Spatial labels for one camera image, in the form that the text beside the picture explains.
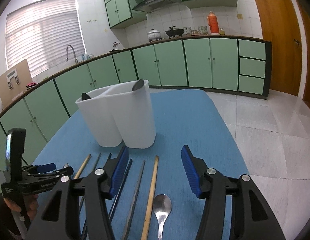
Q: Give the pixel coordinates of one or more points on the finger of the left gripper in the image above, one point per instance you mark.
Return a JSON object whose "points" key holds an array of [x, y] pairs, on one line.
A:
{"points": [[46, 168], [31, 174]]}

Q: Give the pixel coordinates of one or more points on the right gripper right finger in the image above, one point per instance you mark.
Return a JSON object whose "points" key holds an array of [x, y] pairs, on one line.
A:
{"points": [[251, 215]]}

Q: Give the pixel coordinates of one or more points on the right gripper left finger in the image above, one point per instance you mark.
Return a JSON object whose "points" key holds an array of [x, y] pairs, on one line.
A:
{"points": [[60, 218]]}

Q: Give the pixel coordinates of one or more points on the wooden chopstick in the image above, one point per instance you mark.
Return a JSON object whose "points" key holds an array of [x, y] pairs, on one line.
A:
{"points": [[82, 167], [148, 213]]}

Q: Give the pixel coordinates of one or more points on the black plastic spoon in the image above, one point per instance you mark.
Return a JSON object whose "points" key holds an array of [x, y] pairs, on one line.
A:
{"points": [[85, 96]]}

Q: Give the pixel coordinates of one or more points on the silver spoon flower handle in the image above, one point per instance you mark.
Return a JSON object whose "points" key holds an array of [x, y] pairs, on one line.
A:
{"points": [[162, 207]]}

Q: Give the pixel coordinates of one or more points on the small silver teaspoon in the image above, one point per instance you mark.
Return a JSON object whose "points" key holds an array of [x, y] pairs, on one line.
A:
{"points": [[138, 85]]}

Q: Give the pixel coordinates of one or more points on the green lower kitchen cabinets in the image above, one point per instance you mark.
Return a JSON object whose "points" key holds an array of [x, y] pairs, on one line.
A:
{"points": [[226, 64]]}

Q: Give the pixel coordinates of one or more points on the red cloth on counter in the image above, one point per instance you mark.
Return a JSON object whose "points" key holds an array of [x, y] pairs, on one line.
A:
{"points": [[31, 85]]}

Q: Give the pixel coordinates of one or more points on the cardboard box with appliance print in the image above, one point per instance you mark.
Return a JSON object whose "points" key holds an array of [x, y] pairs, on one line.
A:
{"points": [[14, 81]]}

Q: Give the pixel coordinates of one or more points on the white two-compartment utensil holder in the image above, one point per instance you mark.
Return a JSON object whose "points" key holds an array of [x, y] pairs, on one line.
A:
{"points": [[115, 114]]}

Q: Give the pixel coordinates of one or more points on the blue tablecloth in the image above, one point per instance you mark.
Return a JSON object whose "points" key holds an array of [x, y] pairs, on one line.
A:
{"points": [[182, 117]]}

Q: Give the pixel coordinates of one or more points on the white window blinds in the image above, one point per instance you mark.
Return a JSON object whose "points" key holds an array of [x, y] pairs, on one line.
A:
{"points": [[46, 33]]}

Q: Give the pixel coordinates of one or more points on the white cooking pot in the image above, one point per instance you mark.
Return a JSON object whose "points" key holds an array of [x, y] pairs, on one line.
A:
{"points": [[154, 35]]}

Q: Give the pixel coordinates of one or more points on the small oil bottle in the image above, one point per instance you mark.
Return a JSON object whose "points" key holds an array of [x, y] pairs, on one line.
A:
{"points": [[221, 31]]}

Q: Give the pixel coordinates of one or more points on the black wok with lid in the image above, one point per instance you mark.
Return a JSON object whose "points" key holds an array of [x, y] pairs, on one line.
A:
{"points": [[173, 32]]}

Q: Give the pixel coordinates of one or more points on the patterned jar right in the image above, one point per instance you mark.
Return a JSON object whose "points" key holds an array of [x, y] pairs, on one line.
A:
{"points": [[202, 30]]}

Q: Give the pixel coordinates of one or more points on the patterned jar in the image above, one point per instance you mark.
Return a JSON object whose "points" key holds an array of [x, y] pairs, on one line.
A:
{"points": [[187, 31], [202, 30]]}

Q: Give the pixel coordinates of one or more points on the wooden door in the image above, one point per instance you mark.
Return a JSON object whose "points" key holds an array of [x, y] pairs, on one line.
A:
{"points": [[280, 26]]}

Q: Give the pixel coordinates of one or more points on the patterned jar left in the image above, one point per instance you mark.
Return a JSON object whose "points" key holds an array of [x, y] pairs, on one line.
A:
{"points": [[187, 31]]}

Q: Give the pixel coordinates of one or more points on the black range hood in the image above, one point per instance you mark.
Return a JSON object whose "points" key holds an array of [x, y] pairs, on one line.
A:
{"points": [[148, 6]]}

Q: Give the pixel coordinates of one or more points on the orange thermos bottle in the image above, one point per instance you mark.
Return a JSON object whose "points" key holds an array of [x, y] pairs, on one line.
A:
{"points": [[213, 23]]}

